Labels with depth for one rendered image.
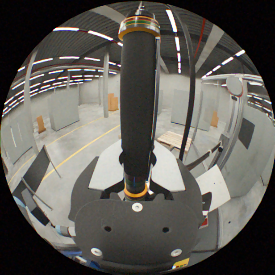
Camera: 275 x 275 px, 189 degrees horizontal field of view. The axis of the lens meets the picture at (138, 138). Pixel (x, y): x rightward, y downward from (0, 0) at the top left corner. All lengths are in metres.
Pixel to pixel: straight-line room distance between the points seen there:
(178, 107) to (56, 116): 7.11
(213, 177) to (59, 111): 6.42
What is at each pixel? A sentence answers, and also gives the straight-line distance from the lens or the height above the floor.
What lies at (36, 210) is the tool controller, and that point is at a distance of 0.78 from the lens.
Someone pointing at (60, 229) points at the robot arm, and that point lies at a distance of 0.59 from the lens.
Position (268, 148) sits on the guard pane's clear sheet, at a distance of 0.71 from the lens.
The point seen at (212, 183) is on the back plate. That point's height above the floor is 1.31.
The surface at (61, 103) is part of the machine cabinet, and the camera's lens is 6.28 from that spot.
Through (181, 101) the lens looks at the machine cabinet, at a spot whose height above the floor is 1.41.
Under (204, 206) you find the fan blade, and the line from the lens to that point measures 0.34.
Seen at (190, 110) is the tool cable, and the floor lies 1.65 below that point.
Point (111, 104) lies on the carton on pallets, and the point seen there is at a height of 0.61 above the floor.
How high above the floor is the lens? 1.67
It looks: 28 degrees down
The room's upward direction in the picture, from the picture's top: 2 degrees clockwise
